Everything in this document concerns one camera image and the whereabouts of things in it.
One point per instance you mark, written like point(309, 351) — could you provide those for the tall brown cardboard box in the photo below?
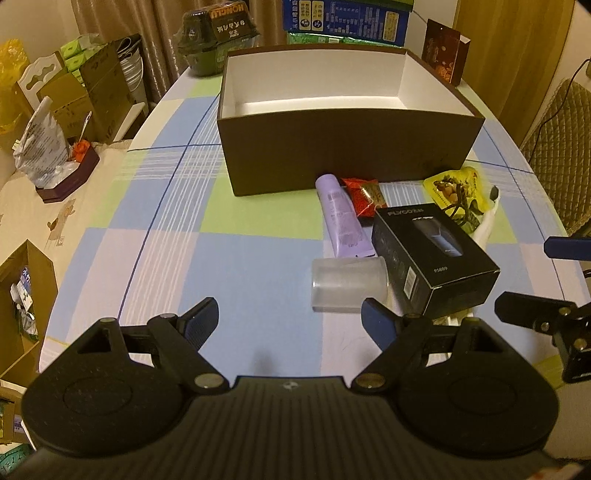
point(108, 92)

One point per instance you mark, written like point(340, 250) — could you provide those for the open cardboard box with packets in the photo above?
point(27, 295)

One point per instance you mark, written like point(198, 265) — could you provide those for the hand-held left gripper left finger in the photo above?
point(205, 317)

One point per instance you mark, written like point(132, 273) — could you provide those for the dark red tray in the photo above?
point(69, 182)

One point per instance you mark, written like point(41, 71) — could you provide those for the golden curtain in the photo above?
point(508, 46)

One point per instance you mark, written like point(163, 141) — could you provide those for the purple cosmetic tube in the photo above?
point(341, 217)

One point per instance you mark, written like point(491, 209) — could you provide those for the green and white carton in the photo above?
point(369, 40)

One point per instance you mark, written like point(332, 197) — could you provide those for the checked cloth desktop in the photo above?
point(207, 267)

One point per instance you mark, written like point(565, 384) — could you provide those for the yellow snack packet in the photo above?
point(455, 187)

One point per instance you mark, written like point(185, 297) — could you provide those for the blue printed carton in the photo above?
point(346, 16)

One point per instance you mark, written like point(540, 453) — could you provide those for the stack of small green boxes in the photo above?
point(76, 55)

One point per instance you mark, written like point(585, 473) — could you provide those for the stack of metal bowls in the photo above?
point(131, 64)

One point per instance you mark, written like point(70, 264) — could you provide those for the beige curtain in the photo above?
point(161, 27)

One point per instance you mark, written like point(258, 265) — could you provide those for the cardboard box with white cutout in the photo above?
point(51, 87)

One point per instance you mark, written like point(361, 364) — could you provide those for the quilted chair cushion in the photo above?
point(561, 147)

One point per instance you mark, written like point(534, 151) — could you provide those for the red snack packet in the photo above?
point(367, 196)

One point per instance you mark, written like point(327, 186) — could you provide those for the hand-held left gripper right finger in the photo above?
point(375, 318)

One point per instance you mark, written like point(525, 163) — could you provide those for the yellow plastic bag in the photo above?
point(11, 87)

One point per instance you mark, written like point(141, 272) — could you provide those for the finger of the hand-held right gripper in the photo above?
point(521, 309)
point(565, 247)

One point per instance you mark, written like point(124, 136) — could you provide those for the black shaver box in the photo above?
point(429, 258)

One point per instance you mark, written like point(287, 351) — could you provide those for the dark red printed box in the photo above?
point(443, 50)

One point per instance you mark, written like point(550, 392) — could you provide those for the orange small item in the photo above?
point(81, 151)

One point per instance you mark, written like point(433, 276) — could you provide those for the white plastic bag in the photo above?
point(44, 147)

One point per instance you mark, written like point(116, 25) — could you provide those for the translucent plastic cup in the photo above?
point(348, 284)

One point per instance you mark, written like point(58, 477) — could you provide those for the white plastic utensil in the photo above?
point(485, 226)

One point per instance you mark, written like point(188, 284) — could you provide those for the dark green food container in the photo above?
point(217, 37)

